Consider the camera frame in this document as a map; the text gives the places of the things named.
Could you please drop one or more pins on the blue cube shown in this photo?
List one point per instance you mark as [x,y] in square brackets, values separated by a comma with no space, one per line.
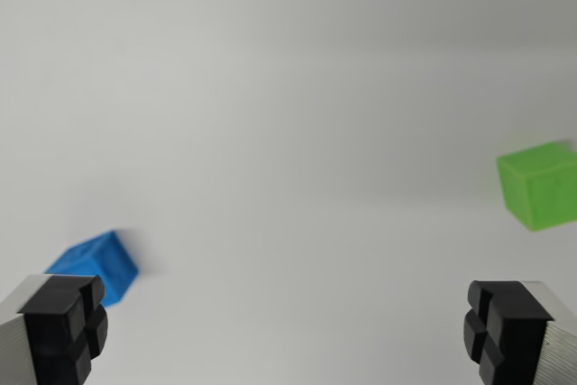
[112,263]

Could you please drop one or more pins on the black-padded silver gripper left finger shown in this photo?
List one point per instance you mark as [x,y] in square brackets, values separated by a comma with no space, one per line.
[49,326]

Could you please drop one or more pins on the black-padded silver gripper right finger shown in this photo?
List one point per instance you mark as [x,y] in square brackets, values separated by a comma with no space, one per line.
[514,331]

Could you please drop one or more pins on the green cube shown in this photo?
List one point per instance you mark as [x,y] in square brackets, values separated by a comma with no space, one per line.
[541,186]

